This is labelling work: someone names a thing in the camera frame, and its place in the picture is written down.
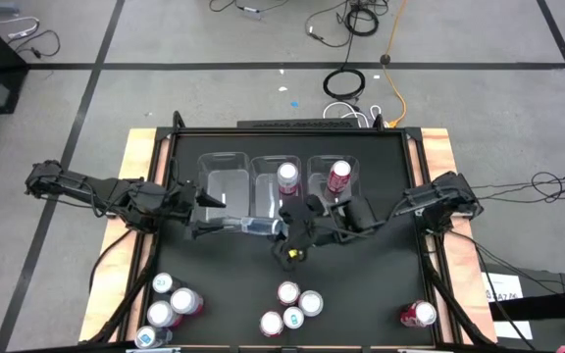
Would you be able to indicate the grey white edge bracket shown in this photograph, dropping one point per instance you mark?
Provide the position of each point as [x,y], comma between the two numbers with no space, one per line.
[152,350]

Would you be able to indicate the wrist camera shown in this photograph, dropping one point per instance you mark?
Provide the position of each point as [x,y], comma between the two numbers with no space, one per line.
[174,198]
[314,206]

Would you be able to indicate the white printed paper sheet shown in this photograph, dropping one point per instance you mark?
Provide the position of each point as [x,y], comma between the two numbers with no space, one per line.
[500,284]

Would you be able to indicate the silver blue Red Bull can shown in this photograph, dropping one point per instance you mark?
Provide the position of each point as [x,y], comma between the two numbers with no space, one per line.
[258,226]
[163,283]
[292,317]
[146,337]

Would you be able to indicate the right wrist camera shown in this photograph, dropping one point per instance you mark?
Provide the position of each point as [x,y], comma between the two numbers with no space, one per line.
[314,206]

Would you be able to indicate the black bar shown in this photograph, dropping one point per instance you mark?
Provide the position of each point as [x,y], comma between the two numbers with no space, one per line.
[547,305]

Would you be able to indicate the black round floor cap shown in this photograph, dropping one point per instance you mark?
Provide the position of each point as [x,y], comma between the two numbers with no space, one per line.
[385,59]

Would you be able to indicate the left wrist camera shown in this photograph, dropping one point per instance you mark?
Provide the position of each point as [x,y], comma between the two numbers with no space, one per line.
[174,198]

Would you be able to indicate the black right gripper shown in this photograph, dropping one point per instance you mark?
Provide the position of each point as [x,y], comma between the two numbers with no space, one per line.
[304,235]

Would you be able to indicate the red Coca-Cola can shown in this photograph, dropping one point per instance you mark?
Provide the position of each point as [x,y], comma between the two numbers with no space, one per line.
[271,323]
[425,313]
[288,293]
[341,168]

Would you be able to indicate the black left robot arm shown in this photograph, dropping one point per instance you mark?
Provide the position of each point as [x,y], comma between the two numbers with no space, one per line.
[96,188]

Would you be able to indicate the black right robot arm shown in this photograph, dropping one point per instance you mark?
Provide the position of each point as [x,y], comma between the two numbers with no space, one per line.
[449,196]

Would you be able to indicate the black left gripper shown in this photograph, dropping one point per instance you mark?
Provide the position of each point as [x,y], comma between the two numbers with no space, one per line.
[188,211]

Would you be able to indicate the clear plastic bin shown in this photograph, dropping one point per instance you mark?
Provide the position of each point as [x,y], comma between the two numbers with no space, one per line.
[265,181]
[319,171]
[223,171]

